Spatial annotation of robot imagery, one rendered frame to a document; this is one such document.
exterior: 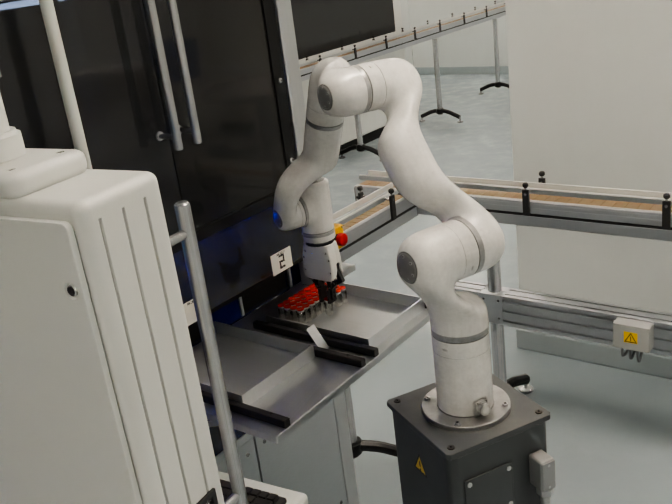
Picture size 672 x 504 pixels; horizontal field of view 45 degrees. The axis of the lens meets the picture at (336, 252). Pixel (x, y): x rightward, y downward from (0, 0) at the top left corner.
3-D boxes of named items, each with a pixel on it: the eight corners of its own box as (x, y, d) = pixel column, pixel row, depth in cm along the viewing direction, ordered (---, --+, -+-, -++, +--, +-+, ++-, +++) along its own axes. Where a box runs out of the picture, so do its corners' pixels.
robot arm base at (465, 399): (529, 411, 172) (525, 333, 166) (453, 442, 165) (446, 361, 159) (477, 375, 188) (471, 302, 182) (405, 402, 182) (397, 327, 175)
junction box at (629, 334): (612, 347, 274) (612, 322, 270) (617, 340, 277) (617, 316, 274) (649, 353, 266) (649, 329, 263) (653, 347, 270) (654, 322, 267)
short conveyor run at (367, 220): (307, 287, 254) (300, 240, 248) (270, 280, 263) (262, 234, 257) (421, 216, 303) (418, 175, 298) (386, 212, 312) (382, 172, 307)
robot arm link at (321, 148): (292, 137, 183) (284, 241, 203) (351, 122, 191) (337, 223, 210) (272, 118, 189) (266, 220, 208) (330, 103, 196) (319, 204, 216)
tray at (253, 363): (144, 377, 203) (141, 364, 202) (217, 332, 222) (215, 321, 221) (244, 409, 183) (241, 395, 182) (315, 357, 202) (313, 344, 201)
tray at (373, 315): (267, 327, 222) (265, 315, 220) (325, 290, 240) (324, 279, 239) (369, 351, 201) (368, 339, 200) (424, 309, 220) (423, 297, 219)
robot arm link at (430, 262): (501, 329, 168) (495, 220, 160) (431, 361, 160) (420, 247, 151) (462, 312, 178) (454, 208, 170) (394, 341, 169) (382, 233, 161)
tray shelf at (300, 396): (130, 393, 201) (129, 386, 200) (307, 284, 251) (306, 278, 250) (278, 444, 172) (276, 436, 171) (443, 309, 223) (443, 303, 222)
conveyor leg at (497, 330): (485, 403, 321) (473, 218, 294) (496, 392, 327) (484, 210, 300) (506, 408, 315) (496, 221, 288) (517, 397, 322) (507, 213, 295)
